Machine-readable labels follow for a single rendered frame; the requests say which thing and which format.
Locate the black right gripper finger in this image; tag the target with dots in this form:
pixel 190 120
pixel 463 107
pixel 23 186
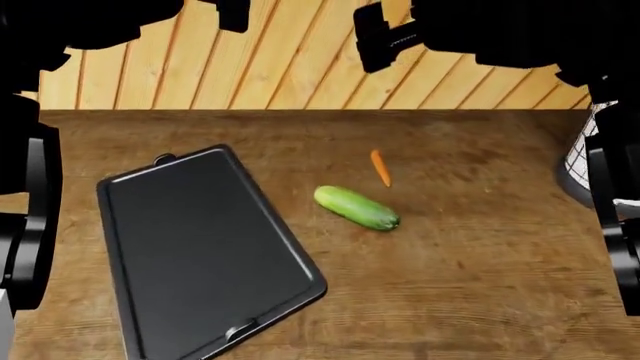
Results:
pixel 375 20
pixel 377 56

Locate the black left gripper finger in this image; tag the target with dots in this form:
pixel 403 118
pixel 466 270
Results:
pixel 234 15

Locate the white bowl with grid pattern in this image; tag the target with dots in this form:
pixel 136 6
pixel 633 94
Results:
pixel 577 161

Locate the black rectangular tray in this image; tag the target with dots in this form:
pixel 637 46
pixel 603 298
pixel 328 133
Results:
pixel 200 243

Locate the small orange carrot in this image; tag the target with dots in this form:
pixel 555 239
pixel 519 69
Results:
pixel 380 165

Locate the green cucumber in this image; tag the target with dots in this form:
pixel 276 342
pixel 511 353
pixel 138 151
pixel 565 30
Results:
pixel 357 208

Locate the white robot torso panel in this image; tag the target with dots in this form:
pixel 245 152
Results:
pixel 5 326

